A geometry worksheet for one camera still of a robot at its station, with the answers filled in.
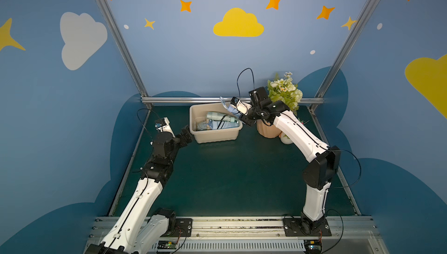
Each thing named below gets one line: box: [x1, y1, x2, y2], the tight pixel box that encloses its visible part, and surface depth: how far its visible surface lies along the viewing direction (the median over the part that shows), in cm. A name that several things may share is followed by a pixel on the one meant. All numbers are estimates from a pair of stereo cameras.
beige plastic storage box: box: [189, 102, 243, 144], surface depth 101 cm
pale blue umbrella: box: [207, 119, 240, 130], surface depth 98 cm
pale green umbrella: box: [206, 111, 238, 123], surface depth 99 cm
